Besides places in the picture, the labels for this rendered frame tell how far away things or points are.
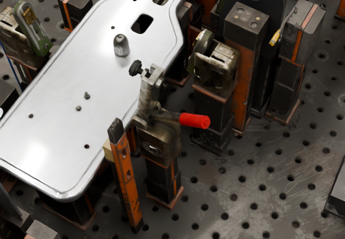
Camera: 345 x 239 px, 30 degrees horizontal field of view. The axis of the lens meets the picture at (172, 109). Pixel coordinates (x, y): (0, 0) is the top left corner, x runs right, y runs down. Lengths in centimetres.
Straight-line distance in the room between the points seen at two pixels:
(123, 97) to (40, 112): 16
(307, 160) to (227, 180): 20
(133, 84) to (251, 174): 40
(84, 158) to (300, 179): 55
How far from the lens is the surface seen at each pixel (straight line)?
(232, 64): 121
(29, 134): 125
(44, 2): 181
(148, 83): 102
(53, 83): 129
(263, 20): 121
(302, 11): 129
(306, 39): 128
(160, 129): 116
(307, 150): 155
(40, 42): 133
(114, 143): 103
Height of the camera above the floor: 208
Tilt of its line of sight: 61 degrees down
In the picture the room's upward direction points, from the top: 3 degrees counter-clockwise
